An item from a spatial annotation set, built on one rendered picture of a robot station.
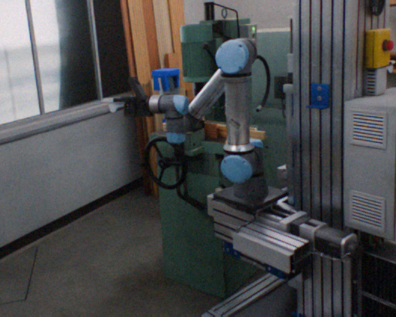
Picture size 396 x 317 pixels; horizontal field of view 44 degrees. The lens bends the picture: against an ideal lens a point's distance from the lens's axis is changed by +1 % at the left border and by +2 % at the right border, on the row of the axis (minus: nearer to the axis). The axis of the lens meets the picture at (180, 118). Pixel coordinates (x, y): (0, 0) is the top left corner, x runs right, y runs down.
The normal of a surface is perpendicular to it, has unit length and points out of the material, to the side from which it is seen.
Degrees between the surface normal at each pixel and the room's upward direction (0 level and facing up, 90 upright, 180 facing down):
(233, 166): 98
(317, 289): 90
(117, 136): 90
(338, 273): 90
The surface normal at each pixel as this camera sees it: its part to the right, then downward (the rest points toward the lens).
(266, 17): -0.56, 0.21
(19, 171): 0.83, 0.07
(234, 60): -0.40, 0.09
